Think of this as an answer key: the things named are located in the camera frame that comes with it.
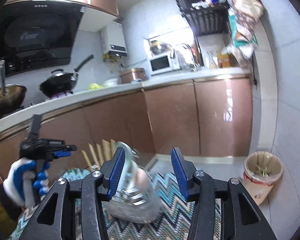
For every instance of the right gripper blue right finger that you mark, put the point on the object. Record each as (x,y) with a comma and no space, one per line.
(184,171)

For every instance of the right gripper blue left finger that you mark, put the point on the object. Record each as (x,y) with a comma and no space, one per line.
(112,170)

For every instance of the bamboo chopstick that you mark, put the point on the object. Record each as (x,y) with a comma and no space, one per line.
(87,160)
(113,146)
(106,150)
(100,154)
(92,151)

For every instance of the wire utensil holder basket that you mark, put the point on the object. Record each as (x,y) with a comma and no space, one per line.
(137,199)

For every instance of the light blue ceramic spoon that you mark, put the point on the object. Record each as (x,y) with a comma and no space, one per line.
(128,176)

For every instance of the beige pink ceramic spoon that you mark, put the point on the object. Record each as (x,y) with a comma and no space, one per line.
(142,183)

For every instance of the kitchen sink faucet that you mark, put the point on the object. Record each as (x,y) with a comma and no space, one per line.
(190,64)

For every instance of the blue white gloved left hand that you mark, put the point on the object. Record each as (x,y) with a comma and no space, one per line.
(22,179)

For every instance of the lower copper cabinets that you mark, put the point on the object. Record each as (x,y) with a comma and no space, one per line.
(206,118)

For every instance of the black wok with lid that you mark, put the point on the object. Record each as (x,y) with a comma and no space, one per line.
(61,82)

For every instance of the trash bin with liner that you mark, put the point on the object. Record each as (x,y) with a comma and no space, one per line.
(261,171)

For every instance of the plate of green vegetables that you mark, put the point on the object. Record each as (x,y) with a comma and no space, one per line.
(95,86)

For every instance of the white bowl on counter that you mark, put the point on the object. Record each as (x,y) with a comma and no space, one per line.
(111,83)

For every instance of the copper rice cooker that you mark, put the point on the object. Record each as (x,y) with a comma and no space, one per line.
(134,74)

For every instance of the white microwave oven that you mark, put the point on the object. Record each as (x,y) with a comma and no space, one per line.
(163,63)

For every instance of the black range hood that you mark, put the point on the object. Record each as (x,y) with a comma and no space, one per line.
(38,34)

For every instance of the orange detergent bottle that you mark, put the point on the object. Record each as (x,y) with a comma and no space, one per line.
(223,60)

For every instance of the steel pot above microwave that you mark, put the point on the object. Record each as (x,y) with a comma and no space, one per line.
(158,47)

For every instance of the white gas water heater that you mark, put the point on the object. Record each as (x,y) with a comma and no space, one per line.
(113,40)

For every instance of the brown patterned hanging apron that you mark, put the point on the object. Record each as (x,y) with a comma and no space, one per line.
(248,13)

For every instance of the brass wok with handle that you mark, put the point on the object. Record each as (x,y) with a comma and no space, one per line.
(11,95)

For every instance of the black wall dish rack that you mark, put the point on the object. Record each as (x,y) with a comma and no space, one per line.
(205,17)

